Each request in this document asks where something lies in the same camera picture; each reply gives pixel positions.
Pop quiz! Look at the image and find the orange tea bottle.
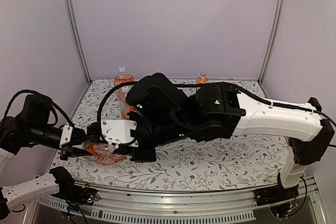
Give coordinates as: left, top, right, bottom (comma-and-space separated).
82, 140, 126, 166
119, 86, 134, 120
114, 66, 135, 86

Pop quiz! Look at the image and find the milk tea bottle dark label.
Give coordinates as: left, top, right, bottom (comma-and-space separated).
196, 72, 209, 84

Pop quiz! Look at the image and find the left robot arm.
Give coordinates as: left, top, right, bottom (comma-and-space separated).
1, 90, 89, 219

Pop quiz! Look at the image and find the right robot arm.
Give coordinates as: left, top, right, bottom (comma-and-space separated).
87, 73, 335, 201

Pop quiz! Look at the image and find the orange tea bottle front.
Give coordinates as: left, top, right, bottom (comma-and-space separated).
119, 86, 134, 120

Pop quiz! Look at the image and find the floral tablecloth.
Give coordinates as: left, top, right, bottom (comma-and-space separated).
49, 78, 296, 192

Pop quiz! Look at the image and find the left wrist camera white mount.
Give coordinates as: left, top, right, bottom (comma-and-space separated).
59, 123, 74, 148

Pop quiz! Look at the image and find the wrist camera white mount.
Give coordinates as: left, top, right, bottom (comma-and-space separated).
59, 123, 74, 148
101, 119, 139, 151

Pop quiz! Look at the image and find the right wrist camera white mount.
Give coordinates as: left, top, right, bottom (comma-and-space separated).
101, 119, 139, 151

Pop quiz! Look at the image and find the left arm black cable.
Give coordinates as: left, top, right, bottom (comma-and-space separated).
4, 89, 74, 127

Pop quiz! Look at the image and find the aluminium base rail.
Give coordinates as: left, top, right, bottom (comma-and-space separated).
23, 176, 331, 223

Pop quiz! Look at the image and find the left aluminium corner post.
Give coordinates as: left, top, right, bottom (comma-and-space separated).
64, 0, 92, 84

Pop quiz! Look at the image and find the aluminium corner post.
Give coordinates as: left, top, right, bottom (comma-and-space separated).
64, 0, 92, 84
257, 0, 285, 85

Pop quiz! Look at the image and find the right aluminium corner post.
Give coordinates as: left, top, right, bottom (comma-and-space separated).
257, 0, 285, 85

